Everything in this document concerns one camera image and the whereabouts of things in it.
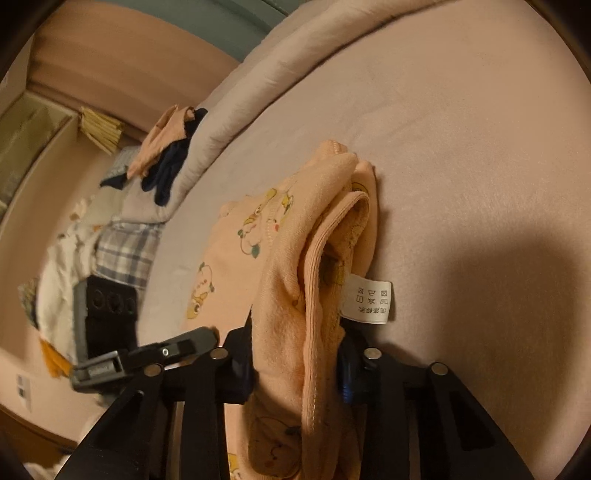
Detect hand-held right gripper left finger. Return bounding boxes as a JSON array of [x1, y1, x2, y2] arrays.
[[55, 323, 259, 480]]

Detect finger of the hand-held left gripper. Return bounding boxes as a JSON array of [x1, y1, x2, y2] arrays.
[[121, 327, 219, 376]]

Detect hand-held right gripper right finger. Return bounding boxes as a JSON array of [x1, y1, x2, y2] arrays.
[[336, 329, 536, 480]]

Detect peach duck print pants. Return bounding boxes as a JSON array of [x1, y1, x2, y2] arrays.
[[249, 140, 394, 480]]

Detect peach duck print top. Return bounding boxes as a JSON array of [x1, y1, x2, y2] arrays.
[[186, 178, 324, 480]]

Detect white clothes pile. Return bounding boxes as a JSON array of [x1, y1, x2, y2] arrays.
[[39, 194, 116, 365]]

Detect blue plaid cloth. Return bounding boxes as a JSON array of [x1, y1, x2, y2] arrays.
[[95, 222, 164, 289]]

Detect yellow cloth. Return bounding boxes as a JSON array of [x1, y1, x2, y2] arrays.
[[39, 339, 75, 377]]

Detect small dark cloth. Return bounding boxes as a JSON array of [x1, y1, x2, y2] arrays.
[[99, 171, 130, 190]]

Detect navy blue cloth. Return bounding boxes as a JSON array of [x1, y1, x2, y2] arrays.
[[141, 108, 208, 206]]

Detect yellow slatted bamboo item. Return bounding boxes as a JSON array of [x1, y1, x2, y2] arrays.
[[78, 106, 125, 155]]

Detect plain peach cloth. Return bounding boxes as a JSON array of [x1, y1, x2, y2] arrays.
[[127, 105, 197, 178]]

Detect glass window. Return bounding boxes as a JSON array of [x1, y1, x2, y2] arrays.
[[0, 90, 77, 222]]

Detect white bed mattress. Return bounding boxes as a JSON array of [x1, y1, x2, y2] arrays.
[[136, 0, 591, 480]]

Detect grey lilac duvet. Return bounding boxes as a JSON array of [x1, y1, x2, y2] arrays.
[[122, 0, 444, 227]]

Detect teal curtain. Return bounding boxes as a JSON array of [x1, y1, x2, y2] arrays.
[[178, 0, 289, 47]]

